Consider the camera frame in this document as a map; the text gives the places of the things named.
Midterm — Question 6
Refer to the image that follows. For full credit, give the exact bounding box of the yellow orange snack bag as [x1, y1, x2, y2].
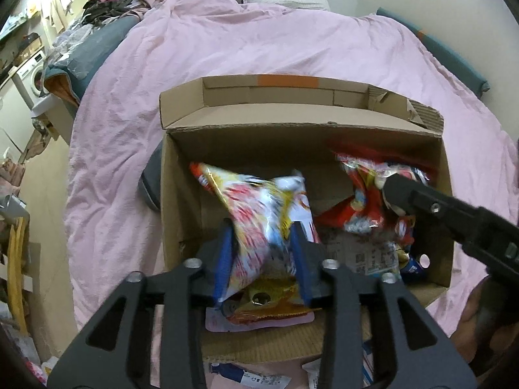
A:
[222, 278, 312, 325]

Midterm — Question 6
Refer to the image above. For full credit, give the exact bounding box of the person right hand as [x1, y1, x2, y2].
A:
[450, 276, 518, 383]

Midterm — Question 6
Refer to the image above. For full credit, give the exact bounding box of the pink red snack packet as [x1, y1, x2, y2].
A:
[204, 307, 315, 333]

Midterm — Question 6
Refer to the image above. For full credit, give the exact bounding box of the teal bolster cushion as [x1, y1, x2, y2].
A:
[377, 7, 491, 99]

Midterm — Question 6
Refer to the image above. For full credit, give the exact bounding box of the white washing machine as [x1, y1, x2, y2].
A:
[12, 49, 48, 109]

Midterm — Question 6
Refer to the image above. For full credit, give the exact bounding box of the pile of clothes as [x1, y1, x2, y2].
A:
[46, 0, 150, 77]

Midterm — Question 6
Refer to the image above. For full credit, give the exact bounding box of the blue snack packet right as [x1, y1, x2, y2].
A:
[400, 256, 426, 285]

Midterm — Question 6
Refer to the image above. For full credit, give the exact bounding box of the wooden drying rack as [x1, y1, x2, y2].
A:
[0, 193, 34, 337]

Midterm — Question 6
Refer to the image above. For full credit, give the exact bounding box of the pink duvet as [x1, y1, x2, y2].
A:
[64, 0, 518, 326]

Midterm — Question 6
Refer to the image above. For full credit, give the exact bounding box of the brown cardboard box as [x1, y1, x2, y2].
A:
[159, 75, 454, 363]

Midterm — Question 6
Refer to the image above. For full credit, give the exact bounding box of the blue white snack bag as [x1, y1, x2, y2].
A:
[319, 228, 400, 279]

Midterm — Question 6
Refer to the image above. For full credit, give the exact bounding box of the white yellow red snack bag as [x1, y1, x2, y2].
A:
[189, 162, 319, 303]

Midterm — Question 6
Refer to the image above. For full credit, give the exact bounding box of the beige storage cabinet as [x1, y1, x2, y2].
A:
[32, 94, 76, 145]

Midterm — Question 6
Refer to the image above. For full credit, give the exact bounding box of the grey folded garment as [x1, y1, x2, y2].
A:
[138, 145, 162, 212]

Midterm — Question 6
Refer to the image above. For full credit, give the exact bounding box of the blue white snack packet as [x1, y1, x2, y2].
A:
[209, 363, 291, 389]

